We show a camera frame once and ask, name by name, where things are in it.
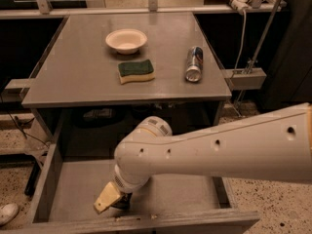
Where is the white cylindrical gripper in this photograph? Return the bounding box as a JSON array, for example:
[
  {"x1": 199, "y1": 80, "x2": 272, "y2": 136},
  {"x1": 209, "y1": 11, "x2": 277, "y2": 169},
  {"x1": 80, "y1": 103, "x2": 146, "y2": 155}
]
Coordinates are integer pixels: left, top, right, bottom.
[{"x1": 94, "y1": 165, "x2": 149, "y2": 214}]

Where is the white paper bowl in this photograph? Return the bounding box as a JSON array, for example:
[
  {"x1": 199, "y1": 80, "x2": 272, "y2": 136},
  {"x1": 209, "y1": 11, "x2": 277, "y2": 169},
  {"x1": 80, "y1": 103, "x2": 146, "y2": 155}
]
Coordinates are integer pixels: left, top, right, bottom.
[{"x1": 105, "y1": 29, "x2": 147, "y2": 55}]

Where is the white shoe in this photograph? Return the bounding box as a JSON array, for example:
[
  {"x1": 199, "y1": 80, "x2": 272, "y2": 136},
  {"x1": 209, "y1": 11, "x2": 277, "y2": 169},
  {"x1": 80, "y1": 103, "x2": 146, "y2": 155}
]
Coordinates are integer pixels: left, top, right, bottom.
[{"x1": 0, "y1": 203, "x2": 19, "y2": 226}]

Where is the green yellow sponge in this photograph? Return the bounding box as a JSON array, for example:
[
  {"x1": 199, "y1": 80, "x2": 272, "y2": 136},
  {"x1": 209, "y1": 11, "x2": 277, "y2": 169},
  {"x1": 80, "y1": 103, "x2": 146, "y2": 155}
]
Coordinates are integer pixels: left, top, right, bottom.
[{"x1": 118, "y1": 59, "x2": 155, "y2": 84}]

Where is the black rxbar chocolate bar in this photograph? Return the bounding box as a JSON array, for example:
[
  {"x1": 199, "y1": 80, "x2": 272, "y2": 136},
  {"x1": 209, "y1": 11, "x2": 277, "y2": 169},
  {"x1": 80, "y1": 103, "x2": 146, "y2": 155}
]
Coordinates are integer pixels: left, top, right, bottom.
[{"x1": 112, "y1": 193, "x2": 133, "y2": 211}]

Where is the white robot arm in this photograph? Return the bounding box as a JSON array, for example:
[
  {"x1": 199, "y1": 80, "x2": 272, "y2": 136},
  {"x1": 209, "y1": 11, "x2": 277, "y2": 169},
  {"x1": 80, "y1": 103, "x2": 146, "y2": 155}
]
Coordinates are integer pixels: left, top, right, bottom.
[{"x1": 94, "y1": 103, "x2": 312, "y2": 213}]

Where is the grey open top drawer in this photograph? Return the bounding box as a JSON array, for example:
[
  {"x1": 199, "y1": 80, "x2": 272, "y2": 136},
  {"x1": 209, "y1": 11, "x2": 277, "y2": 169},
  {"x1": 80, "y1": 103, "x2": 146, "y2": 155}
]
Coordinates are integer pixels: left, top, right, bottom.
[{"x1": 0, "y1": 108, "x2": 260, "y2": 234}]

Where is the silver blue drink can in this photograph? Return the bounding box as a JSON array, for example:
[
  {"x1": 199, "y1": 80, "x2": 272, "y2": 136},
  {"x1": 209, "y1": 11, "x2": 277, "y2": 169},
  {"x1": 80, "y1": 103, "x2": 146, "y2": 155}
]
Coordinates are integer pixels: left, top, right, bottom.
[{"x1": 185, "y1": 46, "x2": 203, "y2": 83}]

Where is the black cable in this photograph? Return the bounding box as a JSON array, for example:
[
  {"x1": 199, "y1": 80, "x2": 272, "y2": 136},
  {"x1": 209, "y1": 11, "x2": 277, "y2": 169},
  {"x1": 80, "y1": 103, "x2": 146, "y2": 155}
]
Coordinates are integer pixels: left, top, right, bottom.
[{"x1": 0, "y1": 95, "x2": 51, "y2": 148}]

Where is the grey metal bracket block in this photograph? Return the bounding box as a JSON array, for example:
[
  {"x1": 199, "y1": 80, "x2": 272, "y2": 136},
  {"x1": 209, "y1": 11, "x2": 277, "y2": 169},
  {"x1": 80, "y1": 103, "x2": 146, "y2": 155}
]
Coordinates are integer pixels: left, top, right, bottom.
[{"x1": 221, "y1": 68, "x2": 266, "y2": 91}]

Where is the white cable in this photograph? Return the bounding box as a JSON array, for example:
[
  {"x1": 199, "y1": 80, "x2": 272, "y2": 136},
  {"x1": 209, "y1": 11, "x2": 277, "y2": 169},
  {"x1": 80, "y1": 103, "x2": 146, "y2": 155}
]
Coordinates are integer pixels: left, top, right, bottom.
[{"x1": 227, "y1": 9, "x2": 248, "y2": 80}]

